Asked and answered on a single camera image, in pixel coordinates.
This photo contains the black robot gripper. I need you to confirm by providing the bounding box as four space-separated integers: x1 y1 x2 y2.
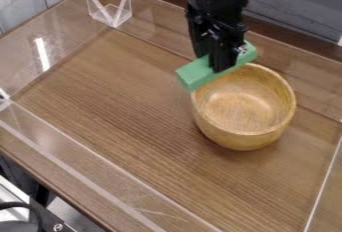
186 0 249 73

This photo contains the green rectangular block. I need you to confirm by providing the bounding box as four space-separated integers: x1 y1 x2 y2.
175 41 258 92

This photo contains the brown wooden bowl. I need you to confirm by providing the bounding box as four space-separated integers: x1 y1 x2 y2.
191 64 297 151

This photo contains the clear acrylic corner bracket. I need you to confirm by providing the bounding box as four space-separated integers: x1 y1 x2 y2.
86 0 132 28

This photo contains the clear acrylic tray wall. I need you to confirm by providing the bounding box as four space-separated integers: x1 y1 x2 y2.
0 95 222 232

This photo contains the black metal bracket with bolt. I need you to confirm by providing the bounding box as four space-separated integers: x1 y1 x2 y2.
29 199 78 232

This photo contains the black cable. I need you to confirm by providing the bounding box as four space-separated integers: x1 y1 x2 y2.
0 202 45 232

